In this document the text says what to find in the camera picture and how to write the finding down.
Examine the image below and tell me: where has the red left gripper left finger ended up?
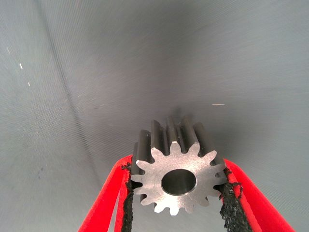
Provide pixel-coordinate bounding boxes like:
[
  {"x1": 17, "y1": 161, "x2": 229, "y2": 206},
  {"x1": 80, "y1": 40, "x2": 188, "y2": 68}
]
[{"x1": 77, "y1": 154, "x2": 135, "y2": 232}]

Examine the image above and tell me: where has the dark grey table cloth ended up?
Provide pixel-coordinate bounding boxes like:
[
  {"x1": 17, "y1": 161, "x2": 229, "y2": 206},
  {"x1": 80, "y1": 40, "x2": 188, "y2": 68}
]
[{"x1": 0, "y1": 0, "x2": 309, "y2": 232}]

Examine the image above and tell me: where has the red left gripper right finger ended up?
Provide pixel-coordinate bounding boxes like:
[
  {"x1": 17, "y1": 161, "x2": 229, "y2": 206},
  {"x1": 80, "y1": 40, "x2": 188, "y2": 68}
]
[{"x1": 218, "y1": 158, "x2": 296, "y2": 232}]

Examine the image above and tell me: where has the small steel gear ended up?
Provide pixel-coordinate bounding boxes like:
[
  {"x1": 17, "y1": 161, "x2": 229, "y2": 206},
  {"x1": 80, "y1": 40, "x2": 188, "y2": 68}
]
[{"x1": 130, "y1": 115, "x2": 227, "y2": 217}]

